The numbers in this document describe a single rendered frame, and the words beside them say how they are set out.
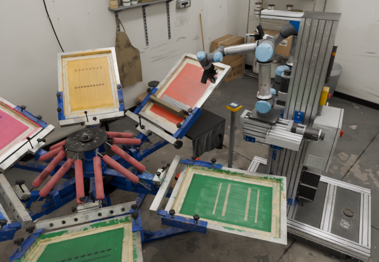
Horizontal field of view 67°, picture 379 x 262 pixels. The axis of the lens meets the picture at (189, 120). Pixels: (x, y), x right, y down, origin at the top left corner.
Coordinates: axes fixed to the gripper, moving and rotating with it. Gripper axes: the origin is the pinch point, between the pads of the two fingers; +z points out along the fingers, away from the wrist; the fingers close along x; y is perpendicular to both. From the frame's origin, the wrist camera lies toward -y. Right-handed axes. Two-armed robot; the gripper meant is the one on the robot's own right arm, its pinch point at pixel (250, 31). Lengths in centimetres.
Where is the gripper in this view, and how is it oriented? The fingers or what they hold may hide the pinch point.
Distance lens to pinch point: 321.8
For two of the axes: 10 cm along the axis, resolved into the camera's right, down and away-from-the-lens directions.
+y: 1.3, 7.9, 6.0
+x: 8.0, -4.4, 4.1
